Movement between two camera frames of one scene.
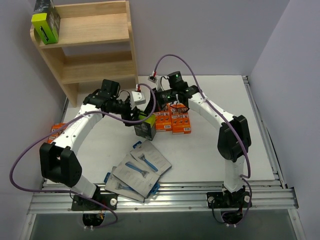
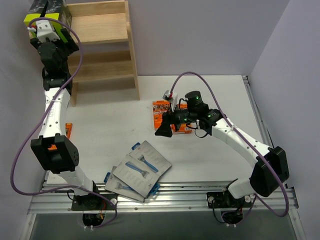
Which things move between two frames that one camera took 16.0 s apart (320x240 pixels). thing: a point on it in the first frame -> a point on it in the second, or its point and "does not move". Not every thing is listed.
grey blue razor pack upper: x=145 y=153 does not move
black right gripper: x=155 y=100 -> x=172 y=120
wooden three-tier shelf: x=95 y=45 does not move
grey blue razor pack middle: x=137 y=177 does not move
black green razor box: x=148 y=129 -> x=60 y=12
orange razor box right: x=180 y=121 does not move
